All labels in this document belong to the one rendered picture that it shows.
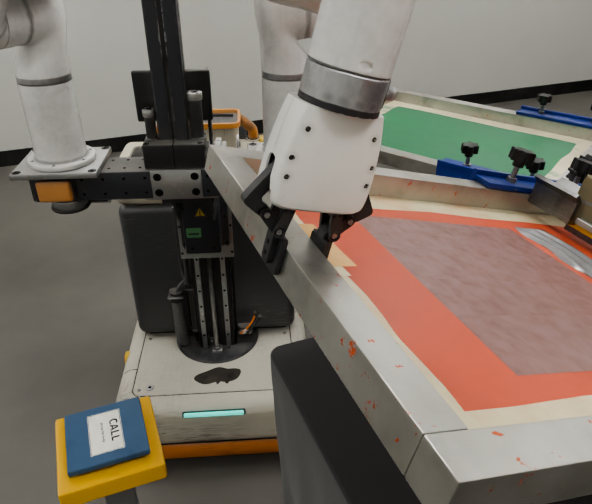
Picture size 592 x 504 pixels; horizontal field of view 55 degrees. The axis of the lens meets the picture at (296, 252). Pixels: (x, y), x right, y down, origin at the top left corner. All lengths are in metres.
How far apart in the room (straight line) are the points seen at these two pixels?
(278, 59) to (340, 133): 0.57
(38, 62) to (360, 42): 0.74
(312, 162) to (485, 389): 0.24
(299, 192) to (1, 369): 2.15
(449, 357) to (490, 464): 0.17
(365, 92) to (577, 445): 0.31
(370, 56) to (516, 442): 0.30
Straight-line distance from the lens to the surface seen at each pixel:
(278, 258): 0.55
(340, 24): 0.48
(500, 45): 5.68
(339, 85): 0.48
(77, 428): 0.84
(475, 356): 0.56
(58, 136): 1.15
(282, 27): 1.05
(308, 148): 0.50
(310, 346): 0.93
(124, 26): 4.33
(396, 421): 0.40
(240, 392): 1.82
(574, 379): 0.61
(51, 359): 2.54
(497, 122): 2.03
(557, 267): 0.89
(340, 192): 0.53
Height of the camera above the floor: 1.56
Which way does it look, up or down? 31 degrees down
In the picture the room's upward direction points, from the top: straight up
